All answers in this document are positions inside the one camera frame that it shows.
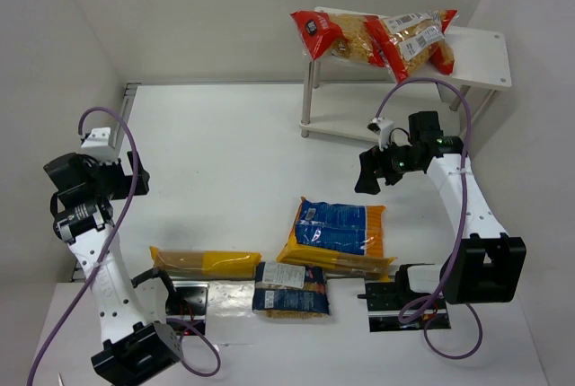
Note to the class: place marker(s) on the white two-tier shelf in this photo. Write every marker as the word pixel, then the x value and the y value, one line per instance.
pixel 340 97

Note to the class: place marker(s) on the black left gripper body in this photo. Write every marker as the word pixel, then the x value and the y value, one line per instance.
pixel 124 178

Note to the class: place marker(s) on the red pasta bag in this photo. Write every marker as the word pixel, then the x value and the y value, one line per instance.
pixel 343 35
pixel 409 41

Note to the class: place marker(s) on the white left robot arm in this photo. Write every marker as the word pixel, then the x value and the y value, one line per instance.
pixel 137 344

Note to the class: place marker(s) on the blue orange spaghetti bag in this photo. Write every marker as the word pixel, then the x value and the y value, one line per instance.
pixel 342 239

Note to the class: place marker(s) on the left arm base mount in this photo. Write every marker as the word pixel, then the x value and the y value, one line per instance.
pixel 189 303

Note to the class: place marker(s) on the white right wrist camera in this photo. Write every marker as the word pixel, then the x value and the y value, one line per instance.
pixel 383 128

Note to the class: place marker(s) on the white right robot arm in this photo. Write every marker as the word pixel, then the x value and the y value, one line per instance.
pixel 487 262

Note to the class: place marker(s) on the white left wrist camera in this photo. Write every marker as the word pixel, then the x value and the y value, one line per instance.
pixel 100 145

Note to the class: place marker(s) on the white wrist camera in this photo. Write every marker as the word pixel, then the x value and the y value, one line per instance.
pixel 100 145
pixel 383 128

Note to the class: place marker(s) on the yellow spaghetti bag front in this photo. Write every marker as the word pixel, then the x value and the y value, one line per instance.
pixel 208 264

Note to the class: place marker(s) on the red pasta bag right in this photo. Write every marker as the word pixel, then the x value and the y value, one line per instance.
pixel 409 41

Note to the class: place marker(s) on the red pasta bag left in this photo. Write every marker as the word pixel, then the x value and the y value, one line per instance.
pixel 343 35

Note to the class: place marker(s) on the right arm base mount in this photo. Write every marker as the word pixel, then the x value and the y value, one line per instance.
pixel 385 300

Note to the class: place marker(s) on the dark blue pasta bag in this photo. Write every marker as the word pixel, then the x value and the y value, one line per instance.
pixel 284 291

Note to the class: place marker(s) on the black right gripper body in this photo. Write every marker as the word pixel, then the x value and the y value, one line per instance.
pixel 380 165

